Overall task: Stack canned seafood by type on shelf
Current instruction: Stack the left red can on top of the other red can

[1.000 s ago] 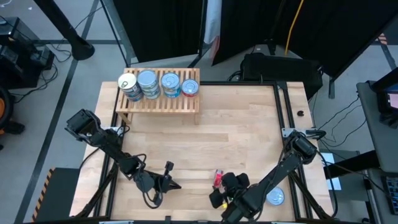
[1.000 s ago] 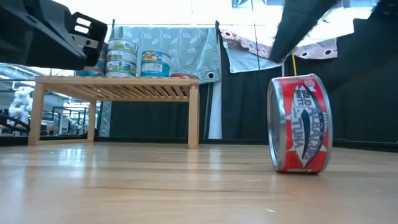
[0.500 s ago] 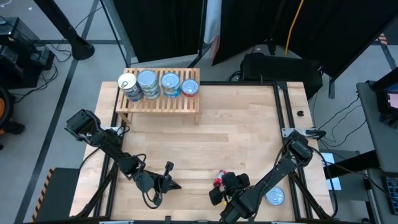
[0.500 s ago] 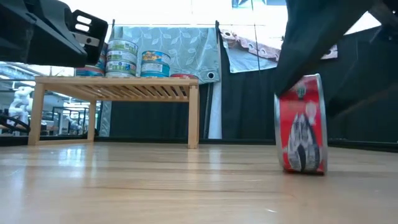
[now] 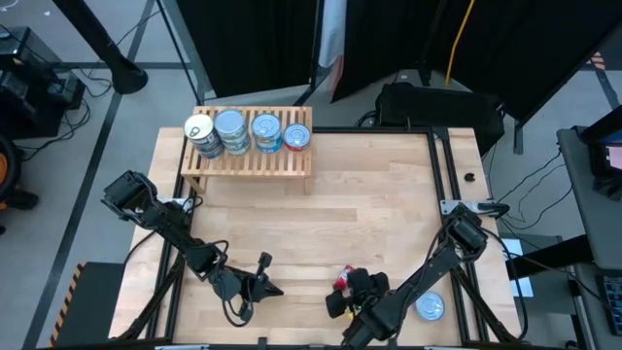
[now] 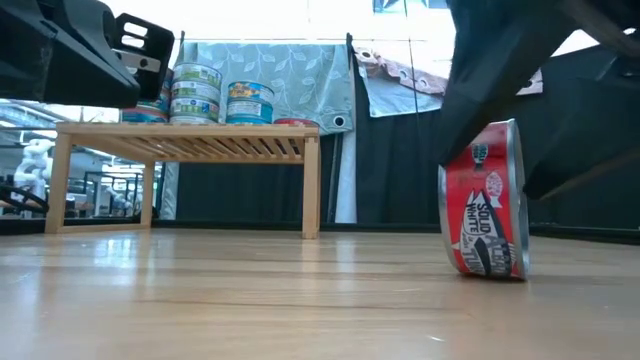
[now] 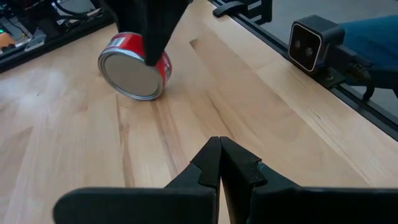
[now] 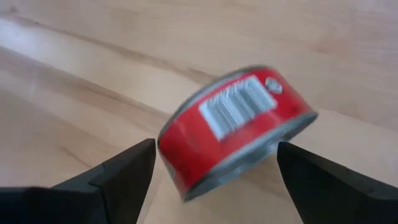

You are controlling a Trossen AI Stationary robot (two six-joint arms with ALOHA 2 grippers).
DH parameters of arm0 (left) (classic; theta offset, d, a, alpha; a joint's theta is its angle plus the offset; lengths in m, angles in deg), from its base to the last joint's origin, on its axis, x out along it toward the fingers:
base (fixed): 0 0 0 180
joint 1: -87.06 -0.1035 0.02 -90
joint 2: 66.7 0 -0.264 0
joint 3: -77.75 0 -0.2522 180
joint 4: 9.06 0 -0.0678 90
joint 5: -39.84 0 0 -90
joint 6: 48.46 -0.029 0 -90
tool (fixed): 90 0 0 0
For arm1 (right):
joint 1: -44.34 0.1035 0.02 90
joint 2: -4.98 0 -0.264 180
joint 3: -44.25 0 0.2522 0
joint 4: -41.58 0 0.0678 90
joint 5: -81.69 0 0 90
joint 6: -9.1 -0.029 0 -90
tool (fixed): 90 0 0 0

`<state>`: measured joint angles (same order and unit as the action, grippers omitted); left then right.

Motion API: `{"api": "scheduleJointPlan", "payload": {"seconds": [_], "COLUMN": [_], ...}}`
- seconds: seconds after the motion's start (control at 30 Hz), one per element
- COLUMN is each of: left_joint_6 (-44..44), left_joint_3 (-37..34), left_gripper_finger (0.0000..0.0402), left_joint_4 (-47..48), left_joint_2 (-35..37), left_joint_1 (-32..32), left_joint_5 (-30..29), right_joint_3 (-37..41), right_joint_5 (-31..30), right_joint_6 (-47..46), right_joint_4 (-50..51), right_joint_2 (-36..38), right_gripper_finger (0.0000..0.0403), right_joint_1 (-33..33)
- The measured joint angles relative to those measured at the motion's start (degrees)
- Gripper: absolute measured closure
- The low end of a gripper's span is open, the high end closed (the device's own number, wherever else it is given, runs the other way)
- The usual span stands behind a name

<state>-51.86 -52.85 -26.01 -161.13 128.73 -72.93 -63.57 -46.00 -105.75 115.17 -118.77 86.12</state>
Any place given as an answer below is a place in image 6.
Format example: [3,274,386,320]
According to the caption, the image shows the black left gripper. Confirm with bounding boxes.
[0,0,176,109]

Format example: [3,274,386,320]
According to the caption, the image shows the black looped cable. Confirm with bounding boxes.
[0,183,50,217]

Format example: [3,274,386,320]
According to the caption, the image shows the pink eyelet curtain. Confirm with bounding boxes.
[352,45,545,99]

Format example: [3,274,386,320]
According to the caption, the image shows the grey-green leaf pattern curtain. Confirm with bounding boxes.
[174,40,357,136]

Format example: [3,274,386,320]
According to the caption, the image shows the white fabric panel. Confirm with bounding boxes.
[334,130,358,225]

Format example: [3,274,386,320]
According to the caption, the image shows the light blue cloth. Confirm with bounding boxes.
[358,64,446,119]

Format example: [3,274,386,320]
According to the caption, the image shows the black curtain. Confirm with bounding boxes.
[353,44,640,236]
[174,133,346,224]

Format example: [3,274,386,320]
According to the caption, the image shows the red label tuna can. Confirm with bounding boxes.
[437,118,531,281]
[273,117,320,127]

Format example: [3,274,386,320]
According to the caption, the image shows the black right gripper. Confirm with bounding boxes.
[438,0,640,201]

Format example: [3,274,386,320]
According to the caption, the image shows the black metal rack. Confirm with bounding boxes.
[82,169,161,220]

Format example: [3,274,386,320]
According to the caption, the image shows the white machine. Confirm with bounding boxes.
[13,138,55,199]

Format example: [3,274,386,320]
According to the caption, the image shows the wooden slatted shelf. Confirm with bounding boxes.
[43,121,322,240]

